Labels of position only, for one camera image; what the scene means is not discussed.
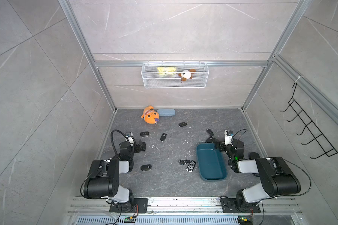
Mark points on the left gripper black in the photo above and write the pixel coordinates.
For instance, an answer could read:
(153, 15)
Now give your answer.
(136, 149)

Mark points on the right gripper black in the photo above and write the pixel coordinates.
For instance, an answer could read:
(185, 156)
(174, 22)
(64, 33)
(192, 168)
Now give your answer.
(221, 144)

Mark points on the black flip key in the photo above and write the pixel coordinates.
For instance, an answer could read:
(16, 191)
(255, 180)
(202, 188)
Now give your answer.
(144, 134)

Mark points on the black VW key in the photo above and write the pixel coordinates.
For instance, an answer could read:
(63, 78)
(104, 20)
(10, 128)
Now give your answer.
(163, 137)

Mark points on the teal storage box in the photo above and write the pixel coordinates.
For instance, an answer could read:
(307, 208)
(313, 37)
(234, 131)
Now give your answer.
(210, 163)

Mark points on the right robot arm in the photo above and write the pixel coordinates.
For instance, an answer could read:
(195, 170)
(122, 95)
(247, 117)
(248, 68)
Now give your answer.
(276, 177)

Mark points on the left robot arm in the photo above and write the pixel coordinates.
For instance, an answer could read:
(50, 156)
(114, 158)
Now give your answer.
(102, 181)

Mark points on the BMW key silver black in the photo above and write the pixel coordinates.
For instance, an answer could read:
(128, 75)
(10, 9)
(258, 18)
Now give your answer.
(191, 166)

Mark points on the Mercedes key chrome black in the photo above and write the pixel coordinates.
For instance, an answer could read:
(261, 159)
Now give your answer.
(184, 161)

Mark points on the orange plush toy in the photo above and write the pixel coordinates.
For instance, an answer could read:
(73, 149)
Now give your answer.
(149, 115)

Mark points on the light blue glasses case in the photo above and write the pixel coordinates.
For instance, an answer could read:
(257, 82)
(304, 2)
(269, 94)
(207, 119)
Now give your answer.
(166, 112)

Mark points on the brown white plush dog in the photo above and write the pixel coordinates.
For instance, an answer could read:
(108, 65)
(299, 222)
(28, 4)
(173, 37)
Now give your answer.
(187, 74)

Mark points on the yellow plush in basket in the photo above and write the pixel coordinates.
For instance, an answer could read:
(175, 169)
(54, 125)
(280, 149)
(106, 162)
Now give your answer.
(166, 71)

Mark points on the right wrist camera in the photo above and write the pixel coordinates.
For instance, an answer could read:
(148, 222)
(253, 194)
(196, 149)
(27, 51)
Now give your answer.
(228, 135)

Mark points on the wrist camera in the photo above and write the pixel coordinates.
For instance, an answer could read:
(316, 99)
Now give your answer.
(228, 135)
(129, 137)

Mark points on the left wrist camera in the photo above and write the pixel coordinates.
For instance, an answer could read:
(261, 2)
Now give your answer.
(129, 137)

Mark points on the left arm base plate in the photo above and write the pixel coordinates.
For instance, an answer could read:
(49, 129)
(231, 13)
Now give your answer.
(136, 205)

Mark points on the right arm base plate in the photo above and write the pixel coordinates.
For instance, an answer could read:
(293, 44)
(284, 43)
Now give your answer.
(233, 205)

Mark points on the white wire basket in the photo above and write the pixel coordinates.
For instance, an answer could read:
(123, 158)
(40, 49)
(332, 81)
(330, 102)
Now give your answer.
(152, 80)

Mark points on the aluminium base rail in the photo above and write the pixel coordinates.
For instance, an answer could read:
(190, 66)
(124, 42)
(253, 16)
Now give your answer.
(183, 211)

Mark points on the black wall hook rack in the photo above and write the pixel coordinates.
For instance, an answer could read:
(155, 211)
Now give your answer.
(317, 136)

